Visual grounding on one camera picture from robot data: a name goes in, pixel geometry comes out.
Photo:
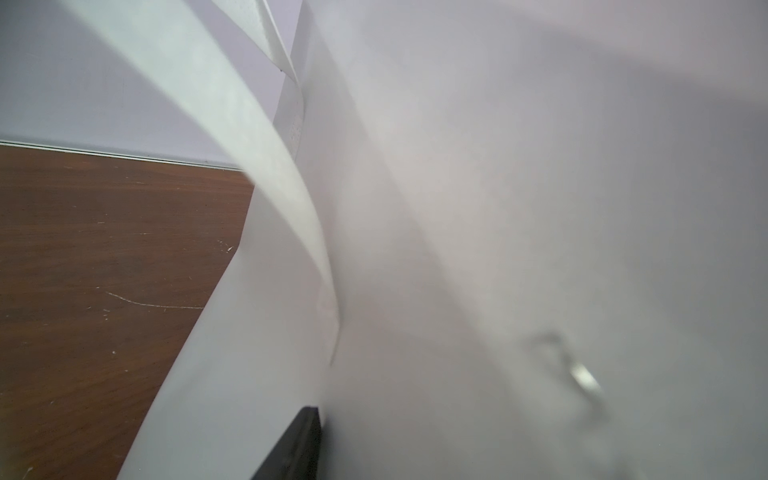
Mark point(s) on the white insulated delivery bag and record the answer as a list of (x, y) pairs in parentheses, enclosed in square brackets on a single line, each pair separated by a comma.
[(488, 240)]

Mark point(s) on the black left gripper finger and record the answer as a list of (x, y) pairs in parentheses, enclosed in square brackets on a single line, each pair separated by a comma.
[(295, 456)]

